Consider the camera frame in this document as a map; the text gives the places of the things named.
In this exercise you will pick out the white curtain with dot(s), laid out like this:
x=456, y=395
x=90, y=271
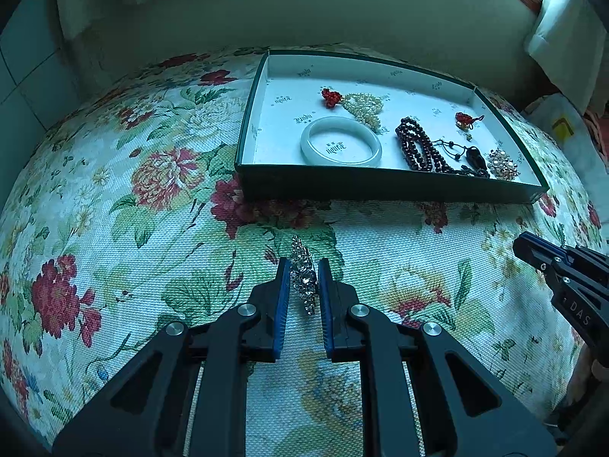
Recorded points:
x=571, y=24

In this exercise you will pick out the clear plastic bag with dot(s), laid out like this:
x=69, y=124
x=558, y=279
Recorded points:
x=556, y=123

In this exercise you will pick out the green jewelry box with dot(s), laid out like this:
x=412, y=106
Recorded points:
x=285, y=152

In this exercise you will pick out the floral cloth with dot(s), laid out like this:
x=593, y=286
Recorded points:
x=119, y=247

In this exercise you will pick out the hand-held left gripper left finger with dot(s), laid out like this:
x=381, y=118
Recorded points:
x=280, y=314

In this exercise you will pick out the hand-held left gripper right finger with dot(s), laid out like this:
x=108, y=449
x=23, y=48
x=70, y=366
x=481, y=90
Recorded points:
x=327, y=314

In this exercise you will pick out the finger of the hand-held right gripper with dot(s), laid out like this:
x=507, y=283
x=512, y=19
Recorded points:
x=530, y=254
x=542, y=243

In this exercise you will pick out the red knot gold pendant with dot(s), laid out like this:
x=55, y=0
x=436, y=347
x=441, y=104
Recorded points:
x=331, y=97

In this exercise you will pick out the white jade bangle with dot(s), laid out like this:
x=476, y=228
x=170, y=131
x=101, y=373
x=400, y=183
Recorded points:
x=309, y=150

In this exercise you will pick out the long silver crystal brooch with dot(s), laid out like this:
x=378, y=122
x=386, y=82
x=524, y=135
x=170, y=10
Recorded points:
x=304, y=276

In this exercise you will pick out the round rhinestone brooch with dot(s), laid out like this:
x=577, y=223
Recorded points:
x=503, y=165

